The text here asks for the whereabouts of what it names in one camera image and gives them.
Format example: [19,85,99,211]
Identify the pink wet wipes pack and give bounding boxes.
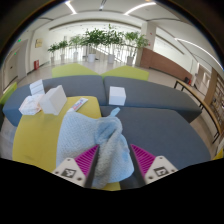
[18,93,44,116]

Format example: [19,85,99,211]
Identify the blue-grey sofa module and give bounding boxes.
[103,75,203,124]
[99,105,212,190]
[2,74,108,128]

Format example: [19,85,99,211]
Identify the green sofa module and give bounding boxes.
[0,81,19,107]
[51,62,101,80]
[100,65,150,82]

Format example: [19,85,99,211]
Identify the brown wooden counter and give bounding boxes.
[139,47,194,82]

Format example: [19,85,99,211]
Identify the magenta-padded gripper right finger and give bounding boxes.
[128,143,179,186]

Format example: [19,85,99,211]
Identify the stack of white tissue packs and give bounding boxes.
[28,79,46,96]

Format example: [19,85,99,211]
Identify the white and red tube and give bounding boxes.
[67,97,90,113]

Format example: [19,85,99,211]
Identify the white tissue box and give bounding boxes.
[39,84,68,116]

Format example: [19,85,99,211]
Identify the wooden bench with black legs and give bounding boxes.
[173,78,224,144]

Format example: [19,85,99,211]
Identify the wooden lattice partition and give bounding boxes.
[203,67,224,116]

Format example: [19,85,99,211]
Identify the row of potted plants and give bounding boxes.
[47,23,150,67]

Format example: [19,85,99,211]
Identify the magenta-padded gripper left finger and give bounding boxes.
[52,144,101,189]

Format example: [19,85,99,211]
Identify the small white cube box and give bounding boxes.
[108,85,127,107]

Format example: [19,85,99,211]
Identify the light blue towel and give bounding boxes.
[55,107,135,190]

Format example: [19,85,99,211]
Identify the ceiling light strips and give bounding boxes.
[64,0,157,16]

